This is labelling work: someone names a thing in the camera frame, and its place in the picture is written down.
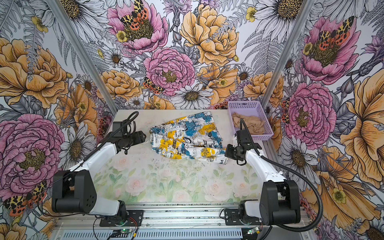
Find lavender plastic basket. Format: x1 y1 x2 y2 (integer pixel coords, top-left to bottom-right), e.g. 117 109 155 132
228 101 274 141

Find printed white blue yellow shorts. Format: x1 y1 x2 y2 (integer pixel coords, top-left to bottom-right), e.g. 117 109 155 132
150 111 228 165

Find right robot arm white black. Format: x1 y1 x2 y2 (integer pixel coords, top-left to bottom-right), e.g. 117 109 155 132
225 130 301 226

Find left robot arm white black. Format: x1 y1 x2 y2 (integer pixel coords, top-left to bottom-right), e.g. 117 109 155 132
52 121 147 226

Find beige garment in basket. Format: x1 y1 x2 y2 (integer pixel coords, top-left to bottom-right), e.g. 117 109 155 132
231 112 265 135

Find green circuit board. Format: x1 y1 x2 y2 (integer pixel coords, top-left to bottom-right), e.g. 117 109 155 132
113 229 136 239

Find left black cable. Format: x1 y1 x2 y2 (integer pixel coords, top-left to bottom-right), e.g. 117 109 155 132
38 111 140 217

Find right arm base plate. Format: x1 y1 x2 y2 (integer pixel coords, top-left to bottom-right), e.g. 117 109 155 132
220 208 262 226

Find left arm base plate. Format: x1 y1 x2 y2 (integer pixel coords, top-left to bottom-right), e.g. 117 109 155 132
99 210 144 227

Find aluminium mounting rail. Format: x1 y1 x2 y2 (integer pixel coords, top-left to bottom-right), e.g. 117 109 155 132
54 203 310 230

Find white vented cable duct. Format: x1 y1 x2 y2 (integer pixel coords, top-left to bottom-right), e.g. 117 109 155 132
57 228 243 240

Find right black corrugated cable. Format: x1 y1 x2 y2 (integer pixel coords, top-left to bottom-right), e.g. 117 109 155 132
239 118 324 240

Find left aluminium frame post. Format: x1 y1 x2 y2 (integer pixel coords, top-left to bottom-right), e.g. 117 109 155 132
47 1 119 115

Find aluminium frame post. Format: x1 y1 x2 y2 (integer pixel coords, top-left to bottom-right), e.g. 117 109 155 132
47 1 119 115
261 0 315 109

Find right aluminium frame post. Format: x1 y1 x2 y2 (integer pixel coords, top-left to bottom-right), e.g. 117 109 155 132
261 0 315 109

